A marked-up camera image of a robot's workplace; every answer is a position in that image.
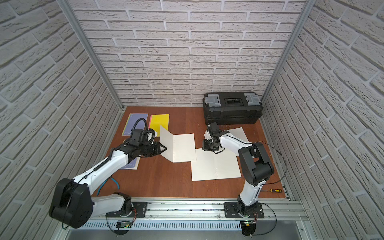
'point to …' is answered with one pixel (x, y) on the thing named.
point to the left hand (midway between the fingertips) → (167, 146)
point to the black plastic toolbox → (232, 108)
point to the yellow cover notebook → (158, 120)
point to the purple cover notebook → (131, 120)
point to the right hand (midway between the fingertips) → (206, 147)
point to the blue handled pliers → (101, 186)
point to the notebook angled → (180, 148)
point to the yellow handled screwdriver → (271, 190)
